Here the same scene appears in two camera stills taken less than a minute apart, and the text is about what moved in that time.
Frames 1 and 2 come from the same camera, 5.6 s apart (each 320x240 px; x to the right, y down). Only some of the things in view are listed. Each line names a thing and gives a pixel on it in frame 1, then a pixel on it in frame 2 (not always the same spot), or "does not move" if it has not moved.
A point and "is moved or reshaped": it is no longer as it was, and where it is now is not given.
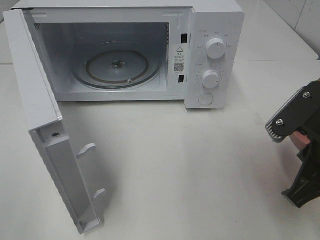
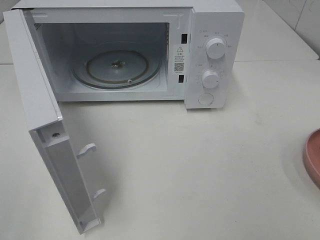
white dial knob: (211, 79) does not move
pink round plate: (300, 140) is moved or reshaped
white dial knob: (215, 48) does not move
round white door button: (206, 99) does not move
